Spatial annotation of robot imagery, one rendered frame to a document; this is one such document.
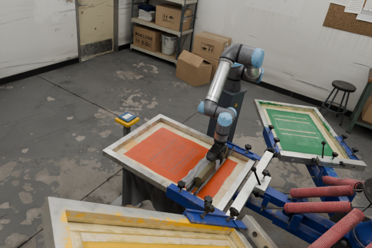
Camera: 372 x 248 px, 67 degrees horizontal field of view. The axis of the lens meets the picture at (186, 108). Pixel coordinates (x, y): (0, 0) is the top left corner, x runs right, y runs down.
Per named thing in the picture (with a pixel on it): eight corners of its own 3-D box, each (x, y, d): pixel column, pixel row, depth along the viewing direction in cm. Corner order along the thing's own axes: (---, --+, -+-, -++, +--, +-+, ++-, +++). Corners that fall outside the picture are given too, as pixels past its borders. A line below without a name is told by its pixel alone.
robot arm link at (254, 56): (246, 65, 219) (241, 40, 166) (265, 70, 214) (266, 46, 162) (241, 79, 218) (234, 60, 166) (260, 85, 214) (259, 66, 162)
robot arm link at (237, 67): (228, 72, 224) (232, 55, 217) (244, 76, 220) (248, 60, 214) (223, 76, 214) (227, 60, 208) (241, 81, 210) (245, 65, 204)
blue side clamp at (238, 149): (212, 147, 195) (213, 139, 192) (215, 144, 199) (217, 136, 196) (252, 166, 183) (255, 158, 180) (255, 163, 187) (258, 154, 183)
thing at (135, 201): (122, 205, 194) (123, 157, 173) (125, 201, 197) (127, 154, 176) (177, 242, 175) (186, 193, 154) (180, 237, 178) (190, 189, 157)
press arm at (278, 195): (252, 193, 155) (254, 186, 153) (256, 187, 160) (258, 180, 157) (283, 209, 148) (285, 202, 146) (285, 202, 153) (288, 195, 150)
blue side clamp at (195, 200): (165, 196, 152) (166, 186, 149) (170, 190, 156) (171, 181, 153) (214, 225, 140) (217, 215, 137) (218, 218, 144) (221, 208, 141)
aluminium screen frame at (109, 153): (102, 155, 172) (102, 150, 170) (159, 118, 217) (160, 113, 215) (216, 222, 140) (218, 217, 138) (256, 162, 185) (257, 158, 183)
